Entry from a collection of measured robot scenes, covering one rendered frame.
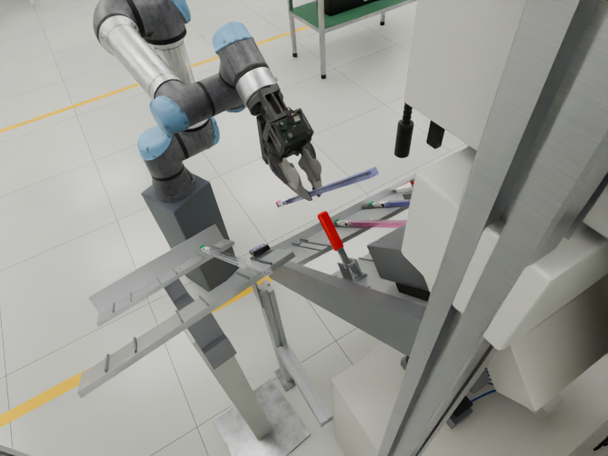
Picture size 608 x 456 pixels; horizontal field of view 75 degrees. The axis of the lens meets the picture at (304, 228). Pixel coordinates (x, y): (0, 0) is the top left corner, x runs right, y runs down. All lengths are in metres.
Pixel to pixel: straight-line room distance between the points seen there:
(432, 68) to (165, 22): 1.02
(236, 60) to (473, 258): 0.66
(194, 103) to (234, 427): 1.14
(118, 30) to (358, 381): 0.96
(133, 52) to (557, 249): 0.92
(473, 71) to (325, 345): 1.52
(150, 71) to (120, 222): 1.48
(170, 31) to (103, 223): 1.39
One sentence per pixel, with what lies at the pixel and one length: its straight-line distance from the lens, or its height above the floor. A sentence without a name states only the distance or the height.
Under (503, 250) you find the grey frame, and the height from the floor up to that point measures 1.38.
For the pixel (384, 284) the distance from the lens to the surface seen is 0.53.
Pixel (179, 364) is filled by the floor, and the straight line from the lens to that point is 1.75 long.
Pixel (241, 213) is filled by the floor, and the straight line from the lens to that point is 2.12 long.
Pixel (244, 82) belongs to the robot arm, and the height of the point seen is 1.15.
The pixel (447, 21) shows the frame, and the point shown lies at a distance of 0.21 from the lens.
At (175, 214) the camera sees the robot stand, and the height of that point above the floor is 0.54.
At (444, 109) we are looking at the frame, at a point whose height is 1.40.
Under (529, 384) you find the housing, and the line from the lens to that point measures 0.37.
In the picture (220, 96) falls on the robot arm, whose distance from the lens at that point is 0.87.
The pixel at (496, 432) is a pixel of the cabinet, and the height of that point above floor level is 0.62.
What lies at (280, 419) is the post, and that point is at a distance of 1.57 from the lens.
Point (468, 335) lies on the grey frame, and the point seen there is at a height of 1.30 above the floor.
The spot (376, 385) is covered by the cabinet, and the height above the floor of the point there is 0.62.
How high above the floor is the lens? 1.52
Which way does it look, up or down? 50 degrees down
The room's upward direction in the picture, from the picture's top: 6 degrees counter-clockwise
